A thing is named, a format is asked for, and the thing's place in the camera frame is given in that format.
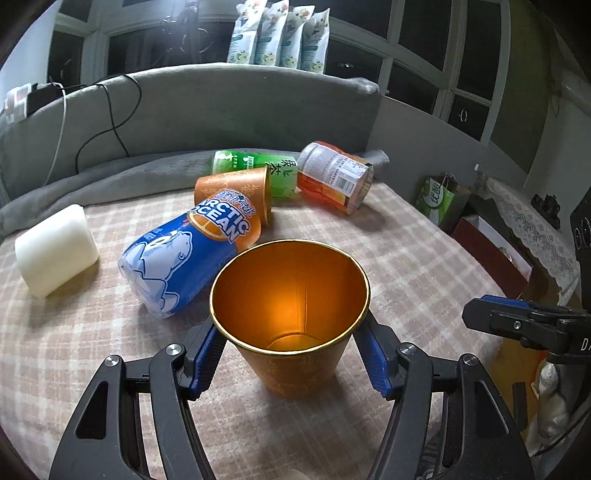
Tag black cable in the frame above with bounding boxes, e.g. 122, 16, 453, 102
54, 73, 143, 172

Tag orange labelled drink can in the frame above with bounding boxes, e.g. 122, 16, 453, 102
295, 141, 375, 217

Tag white foam block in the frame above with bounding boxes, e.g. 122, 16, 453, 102
14, 204, 100, 299

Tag orange paper cup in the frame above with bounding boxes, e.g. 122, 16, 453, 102
209, 239, 371, 400
193, 167, 273, 228

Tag white green snack bag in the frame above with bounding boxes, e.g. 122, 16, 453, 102
253, 6, 290, 68
279, 11, 313, 71
300, 8, 332, 75
226, 2, 265, 65

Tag blue polar bear drink can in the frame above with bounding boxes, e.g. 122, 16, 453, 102
118, 186, 263, 320

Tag white cable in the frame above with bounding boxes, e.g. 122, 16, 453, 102
42, 82, 68, 186

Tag black power adapter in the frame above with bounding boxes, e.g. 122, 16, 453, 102
26, 84, 64, 117

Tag white lace cloth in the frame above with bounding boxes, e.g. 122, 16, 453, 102
475, 177, 583, 280

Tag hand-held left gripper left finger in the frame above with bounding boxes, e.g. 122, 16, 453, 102
48, 319, 227, 480

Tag person's right hand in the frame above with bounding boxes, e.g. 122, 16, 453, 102
536, 360, 571, 440

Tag green paper bag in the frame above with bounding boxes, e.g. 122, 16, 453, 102
413, 174, 472, 232

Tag green tea bottle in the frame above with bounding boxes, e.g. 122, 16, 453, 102
212, 150, 302, 199

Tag small black figurine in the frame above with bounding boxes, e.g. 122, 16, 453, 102
530, 193, 562, 230

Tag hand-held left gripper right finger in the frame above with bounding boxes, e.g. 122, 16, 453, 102
352, 309, 536, 480

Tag red gift bag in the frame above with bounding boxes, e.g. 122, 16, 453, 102
451, 214, 533, 297

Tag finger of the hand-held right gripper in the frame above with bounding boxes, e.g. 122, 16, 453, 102
462, 294, 578, 355

